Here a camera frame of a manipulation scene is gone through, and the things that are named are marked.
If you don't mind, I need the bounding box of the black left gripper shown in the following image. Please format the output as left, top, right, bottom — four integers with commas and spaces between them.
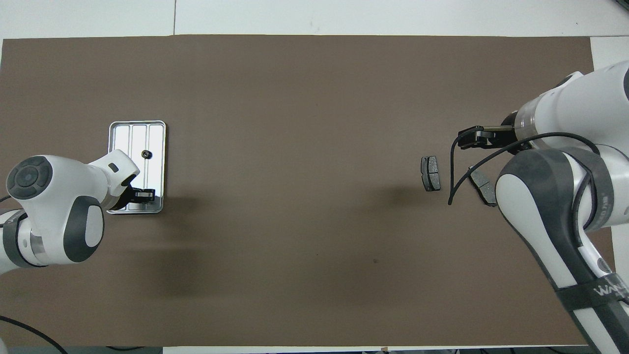
118, 178, 156, 209

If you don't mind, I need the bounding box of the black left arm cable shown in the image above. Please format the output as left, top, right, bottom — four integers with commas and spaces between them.
0, 316, 68, 354

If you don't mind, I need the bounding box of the short dark brake pad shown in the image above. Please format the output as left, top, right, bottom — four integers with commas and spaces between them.
421, 156, 441, 192

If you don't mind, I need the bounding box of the silver metal tray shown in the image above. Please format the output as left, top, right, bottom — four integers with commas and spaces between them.
107, 120, 167, 215

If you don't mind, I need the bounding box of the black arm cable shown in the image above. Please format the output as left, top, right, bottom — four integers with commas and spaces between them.
0, 316, 68, 354
448, 132, 601, 232

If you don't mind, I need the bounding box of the brown table mat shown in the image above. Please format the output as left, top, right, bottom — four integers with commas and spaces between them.
0, 34, 625, 347

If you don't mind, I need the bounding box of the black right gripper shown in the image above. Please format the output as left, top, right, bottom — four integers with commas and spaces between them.
458, 125, 517, 150

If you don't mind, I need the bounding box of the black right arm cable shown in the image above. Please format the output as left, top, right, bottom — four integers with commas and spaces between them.
448, 132, 601, 232

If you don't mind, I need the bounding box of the long dark brake pad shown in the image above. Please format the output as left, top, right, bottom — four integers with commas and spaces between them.
468, 166, 498, 207

